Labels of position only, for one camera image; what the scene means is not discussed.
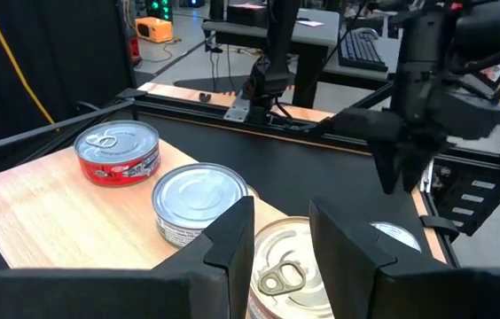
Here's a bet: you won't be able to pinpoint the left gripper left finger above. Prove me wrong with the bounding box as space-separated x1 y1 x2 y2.
0 195 256 319

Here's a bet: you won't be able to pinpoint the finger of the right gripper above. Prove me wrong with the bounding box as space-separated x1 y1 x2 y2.
401 144 436 195
371 144 405 196

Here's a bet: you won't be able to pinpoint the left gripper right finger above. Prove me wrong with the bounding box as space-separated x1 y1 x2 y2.
309 196 500 319

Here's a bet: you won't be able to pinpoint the green-label tuna can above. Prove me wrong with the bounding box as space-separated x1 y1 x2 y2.
151 162 250 248

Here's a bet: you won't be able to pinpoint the red-label fish can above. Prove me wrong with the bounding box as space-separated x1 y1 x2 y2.
73 119 162 188

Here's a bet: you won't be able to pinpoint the black panel white labels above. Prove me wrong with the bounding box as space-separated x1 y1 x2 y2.
425 150 500 237

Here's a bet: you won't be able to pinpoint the black keyboard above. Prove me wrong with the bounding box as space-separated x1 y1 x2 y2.
337 27 389 73

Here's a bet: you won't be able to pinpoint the black box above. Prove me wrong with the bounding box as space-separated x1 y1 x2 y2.
225 3 270 28

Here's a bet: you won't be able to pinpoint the red box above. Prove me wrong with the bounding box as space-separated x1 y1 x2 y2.
128 35 142 63

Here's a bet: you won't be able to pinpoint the orange box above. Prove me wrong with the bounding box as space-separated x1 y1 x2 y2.
134 16 175 44

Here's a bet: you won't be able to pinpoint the black device green lights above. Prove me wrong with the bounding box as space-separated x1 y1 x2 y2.
145 0 175 21

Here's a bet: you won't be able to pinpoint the wooden shelf riser black frame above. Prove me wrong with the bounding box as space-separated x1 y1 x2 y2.
0 87 289 319

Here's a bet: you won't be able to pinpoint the black table frame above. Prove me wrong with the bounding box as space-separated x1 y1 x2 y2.
0 88 500 267

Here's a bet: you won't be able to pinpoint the yellow cable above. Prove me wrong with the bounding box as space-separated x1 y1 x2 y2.
0 0 58 126

